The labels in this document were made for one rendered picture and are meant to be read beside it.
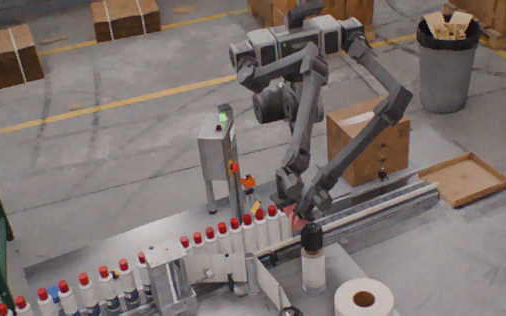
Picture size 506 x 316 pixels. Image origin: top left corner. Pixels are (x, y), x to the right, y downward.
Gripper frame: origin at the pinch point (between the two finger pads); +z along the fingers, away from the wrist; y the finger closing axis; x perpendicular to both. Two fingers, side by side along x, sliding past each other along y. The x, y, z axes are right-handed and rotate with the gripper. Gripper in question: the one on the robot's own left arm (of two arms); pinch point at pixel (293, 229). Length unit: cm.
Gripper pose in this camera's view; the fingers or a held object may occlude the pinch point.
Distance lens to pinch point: 287.0
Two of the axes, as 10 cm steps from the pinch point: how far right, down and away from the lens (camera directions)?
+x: 7.6, 2.5, 5.9
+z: -4.7, 8.5, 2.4
